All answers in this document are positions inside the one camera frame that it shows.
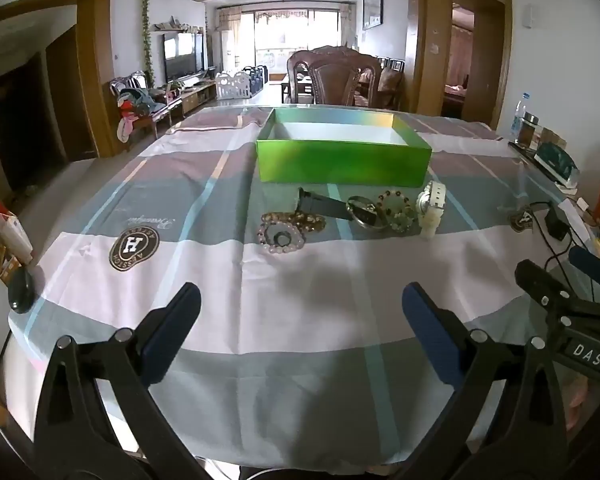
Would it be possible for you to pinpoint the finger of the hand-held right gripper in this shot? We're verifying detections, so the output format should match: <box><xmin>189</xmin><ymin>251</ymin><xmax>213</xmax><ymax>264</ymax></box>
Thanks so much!
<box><xmin>514</xmin><ymin>258</ymin><xmax>577</xmax><ymax>313</ymax></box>
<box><xmin>568</xmin><ymin>246</ymin><xmax>600</xmax><ymax>311</ymax></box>

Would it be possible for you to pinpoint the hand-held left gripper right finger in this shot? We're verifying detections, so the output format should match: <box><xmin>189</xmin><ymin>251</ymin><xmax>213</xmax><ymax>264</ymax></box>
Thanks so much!
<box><xmin>390</xmin><ymin>281</ymin><xmax>571</xmax><ymax>480</ymax></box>

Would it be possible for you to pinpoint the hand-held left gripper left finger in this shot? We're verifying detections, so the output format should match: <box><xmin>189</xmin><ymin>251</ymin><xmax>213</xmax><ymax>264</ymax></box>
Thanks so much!
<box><xmin>32</xmin><ymin>281</ymin><xmax>241</xmax><ymax>480</ymax></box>

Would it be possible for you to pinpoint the pearl bead bracelet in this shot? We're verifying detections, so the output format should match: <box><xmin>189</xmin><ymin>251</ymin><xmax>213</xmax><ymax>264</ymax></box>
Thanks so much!
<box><xmin>257</xmin><ymin>212</ymin><xmax>306</xmax><ymax>256</ymax></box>

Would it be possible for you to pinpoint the white wristwatch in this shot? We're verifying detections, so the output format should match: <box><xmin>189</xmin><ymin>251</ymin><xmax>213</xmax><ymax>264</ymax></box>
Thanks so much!
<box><xmin>416</xmin><ymin>180</ymin><xmax>447</xmax><ymax>239</ymax></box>

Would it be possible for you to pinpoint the dark bead bracelet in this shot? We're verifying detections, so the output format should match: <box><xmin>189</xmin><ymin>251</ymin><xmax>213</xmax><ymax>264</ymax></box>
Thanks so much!
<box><xmin>375</xmin><ymin>189</ymin><xmax>416</xmax><ymax>221</ymax></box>

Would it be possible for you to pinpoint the gold bangle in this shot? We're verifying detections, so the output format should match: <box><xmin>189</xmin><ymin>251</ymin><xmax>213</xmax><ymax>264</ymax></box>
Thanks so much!
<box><xmin>346</xmin><ymin>195</ymin><xmax>388</xmax><ymax>231</ymax></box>

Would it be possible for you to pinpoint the gold bead bracelet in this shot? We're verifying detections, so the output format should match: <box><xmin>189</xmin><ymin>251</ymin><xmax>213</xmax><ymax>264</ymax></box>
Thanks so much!
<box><xmin>280</xmin><ymin>211</ymin><xmax>327</xmax><ymax>234</ymax></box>

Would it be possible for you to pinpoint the black wristwatch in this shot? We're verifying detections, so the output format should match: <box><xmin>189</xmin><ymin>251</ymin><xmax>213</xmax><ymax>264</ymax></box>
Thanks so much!
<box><xmin>295</xmin><ymin>187</ymin><xmax>361</xmax><ymax>222</ymax></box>

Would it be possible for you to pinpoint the green cardboard box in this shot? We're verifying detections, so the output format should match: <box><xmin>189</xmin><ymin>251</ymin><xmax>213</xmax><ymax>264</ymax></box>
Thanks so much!
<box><xmin>256</xmin><ymin>107</ymin><xmax>433</xmax><ymax>184</ymax></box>

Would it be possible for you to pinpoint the black power adapter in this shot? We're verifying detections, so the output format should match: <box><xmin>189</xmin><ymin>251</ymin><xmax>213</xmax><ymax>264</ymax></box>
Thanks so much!
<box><xmin>545</xmin><ymin>207</ymin><xmax>572</xmax><ymax>242</ymax></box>

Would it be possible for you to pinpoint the checked tablecloth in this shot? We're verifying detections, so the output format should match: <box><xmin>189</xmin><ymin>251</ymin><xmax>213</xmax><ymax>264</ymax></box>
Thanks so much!
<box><xmin>7</xmin><ymin>105</ymin><xmax>598</xmax><ymax>467</ymax></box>

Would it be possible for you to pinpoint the tan cardboard box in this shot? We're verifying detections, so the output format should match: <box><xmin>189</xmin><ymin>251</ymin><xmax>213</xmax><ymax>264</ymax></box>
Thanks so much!
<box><xmin>540</xmin><ymin>127</ymin><xmax>569</xmax><ymax>149</ymax></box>

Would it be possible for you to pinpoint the glass jar with lid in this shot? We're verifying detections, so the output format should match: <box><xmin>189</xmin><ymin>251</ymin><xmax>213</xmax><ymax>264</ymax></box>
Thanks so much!
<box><xmin>516</xmin><ymin>112</ymin><xmax>540</xmax><ymax>150</ymax></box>

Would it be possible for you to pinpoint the black computer mouse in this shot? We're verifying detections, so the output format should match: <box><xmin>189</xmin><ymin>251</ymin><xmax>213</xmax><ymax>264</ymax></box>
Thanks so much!
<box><xmin>7</xmin><ymin>266</ymin><xmax>35</xmax><ymax>315</ymax></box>

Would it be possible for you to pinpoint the clear water bottle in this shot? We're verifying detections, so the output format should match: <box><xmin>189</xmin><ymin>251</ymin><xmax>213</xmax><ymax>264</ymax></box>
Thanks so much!
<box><xmin>512</xmin><ymin>91</ymin><xmax>531</xmax><ymax>146</ymax></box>

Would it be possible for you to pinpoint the red and white carton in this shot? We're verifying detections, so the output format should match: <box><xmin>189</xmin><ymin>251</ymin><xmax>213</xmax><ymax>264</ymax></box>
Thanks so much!
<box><xmin>0</xmin><ymin>201</ymin><xmax>34</xmax><ymax>266</ymax></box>

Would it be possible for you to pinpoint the wooden armchair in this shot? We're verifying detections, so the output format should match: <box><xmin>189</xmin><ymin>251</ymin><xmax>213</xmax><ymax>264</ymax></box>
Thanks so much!
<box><xmin>109</xmin><ymin>71</ymin><xmax>183</xmax><ymax>139</ymax></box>

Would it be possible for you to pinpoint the wooden television cabinet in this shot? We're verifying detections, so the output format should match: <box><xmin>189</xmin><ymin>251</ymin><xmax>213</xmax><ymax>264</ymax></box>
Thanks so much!
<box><xmin>167</xmin><ymin>80</ymin><xmax>218</xmax><ymax>117</ymax></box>

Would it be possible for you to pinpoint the row of wooden chairs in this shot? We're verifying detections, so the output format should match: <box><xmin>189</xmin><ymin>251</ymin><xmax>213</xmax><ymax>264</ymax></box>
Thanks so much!
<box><xmin>360</xmin><ymin>56</ymin><xmax>407</xmax><ymax>111</ymax></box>

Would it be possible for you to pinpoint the white and blue baby fence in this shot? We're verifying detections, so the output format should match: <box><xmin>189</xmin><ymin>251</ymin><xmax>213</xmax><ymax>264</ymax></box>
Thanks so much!
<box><xmin>215</xmin><ymin>64</ymin><xmax>271</xmax><ymax>101</ymax></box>

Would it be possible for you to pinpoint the carved wooden dining chair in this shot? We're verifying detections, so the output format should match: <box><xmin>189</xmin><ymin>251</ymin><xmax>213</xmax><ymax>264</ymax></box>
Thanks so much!
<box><xmin>286</xmin><ymin>46</ymin><xmax>383</xmax><ymax>107</ymax></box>

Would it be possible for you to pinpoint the flat screen television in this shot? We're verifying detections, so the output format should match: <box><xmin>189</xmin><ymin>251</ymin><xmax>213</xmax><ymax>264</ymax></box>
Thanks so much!
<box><xmin>162</xmin><ymin>32</ymin><xmax>205</xmax><ymax>83</ymax></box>

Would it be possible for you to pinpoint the white standing air conditioner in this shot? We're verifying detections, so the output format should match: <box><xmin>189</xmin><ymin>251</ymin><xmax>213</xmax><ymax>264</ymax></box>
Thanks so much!
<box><xmin>221</xmin><ymin>30</ymin><xmax>241</xmax><ymax>77</ymax></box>

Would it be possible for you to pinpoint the green hanging vine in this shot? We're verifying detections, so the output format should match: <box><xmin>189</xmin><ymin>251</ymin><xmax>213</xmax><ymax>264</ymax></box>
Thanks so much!
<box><xmin>140</xmin><ymin>0</ymin><xmax>156</xmax><ymax>86</ymax></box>

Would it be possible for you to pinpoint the beige curtain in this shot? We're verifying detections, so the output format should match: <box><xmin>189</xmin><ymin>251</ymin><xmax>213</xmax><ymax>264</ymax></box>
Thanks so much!
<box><xmin>340</xmin><ymin>4</ymin><xmax>356</xmax><ymax>49</ymax></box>
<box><xmin>217</xmin><ymin>6</ymin><xmax>242</xmax><ymax>33</ymax></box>

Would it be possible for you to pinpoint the black cable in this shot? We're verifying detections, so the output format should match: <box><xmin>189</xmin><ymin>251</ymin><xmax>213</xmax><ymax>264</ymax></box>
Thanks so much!
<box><xmin>522</xmin><ymin>201</ymin><xmax>600</xmax><ymax>307</ymax></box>

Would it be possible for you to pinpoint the wall shelf with ornaments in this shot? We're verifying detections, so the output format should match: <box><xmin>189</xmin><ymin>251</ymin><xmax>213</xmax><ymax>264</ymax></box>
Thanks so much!
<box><xmin>152</xmin><ymin>18</ymin><xmax>205</xmax><ymax>35</ymax></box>

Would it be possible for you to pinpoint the framed wall picture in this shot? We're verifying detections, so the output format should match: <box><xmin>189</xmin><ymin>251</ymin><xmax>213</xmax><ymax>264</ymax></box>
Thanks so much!
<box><xmin>362</xmin><ymin>0</ymin><xmax>384</xmax><ymax>31</ymax></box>

